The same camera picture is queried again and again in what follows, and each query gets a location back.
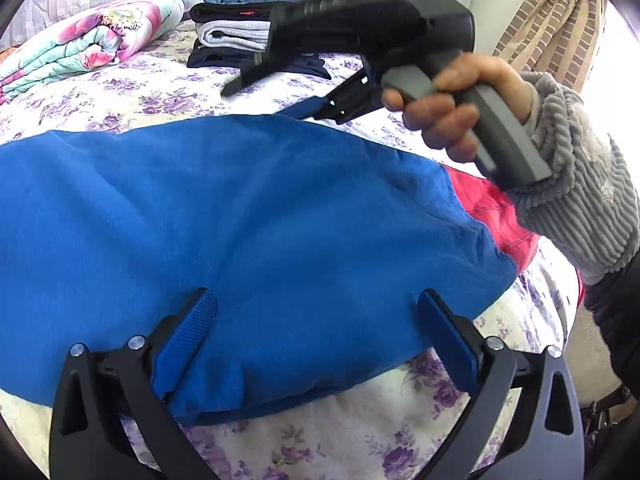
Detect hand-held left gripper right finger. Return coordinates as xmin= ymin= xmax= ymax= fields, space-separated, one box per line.
xmin=416 ymin=288 xmax=586 ymax=480

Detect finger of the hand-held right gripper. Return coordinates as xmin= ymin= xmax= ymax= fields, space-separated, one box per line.
xmin=286 ymin=66 xmax=390 ymax=126
xmin=220 ymin=51 xmax=282 ymax=98

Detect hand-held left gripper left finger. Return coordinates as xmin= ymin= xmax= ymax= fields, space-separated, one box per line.
xmin=48 ymin=287 xmax=218 ymax=480

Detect blue and red pants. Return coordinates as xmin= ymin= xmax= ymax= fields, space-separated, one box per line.
xmin=0 ymin=112 xmax=586 ymax=427

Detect folded dark navy pants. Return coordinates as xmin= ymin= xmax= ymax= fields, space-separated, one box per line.
xmin=187 ymin=47 xmax=332 ymax=82

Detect folded grey pants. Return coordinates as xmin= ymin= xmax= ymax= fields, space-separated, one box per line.
xmin=195 ymin=19 xmax=273 ymax=54

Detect folded black pants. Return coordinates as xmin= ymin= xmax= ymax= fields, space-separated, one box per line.
xmin=190 ymin=2 xmax=282 ymax=27

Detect person's right hand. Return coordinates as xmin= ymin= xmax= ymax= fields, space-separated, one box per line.
xmin=382 ymin=52 xmax=534 ymax=164

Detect purple floral bed cover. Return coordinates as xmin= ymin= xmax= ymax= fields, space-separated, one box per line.
xmin=0 ymin=25 xmax=586 ymax=480

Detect brick pattern curtain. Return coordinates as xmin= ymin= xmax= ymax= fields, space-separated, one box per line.
xmin=492 ymin=0 xmax=609 ymax=94

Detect folded floral quilt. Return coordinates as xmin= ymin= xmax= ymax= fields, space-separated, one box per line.
xmin=0 ymin=0 xmax=187 ymax=106

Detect person's black jacket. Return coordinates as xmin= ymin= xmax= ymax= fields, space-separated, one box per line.
xmin=582 ymin=249 xmax=640 ymax=388

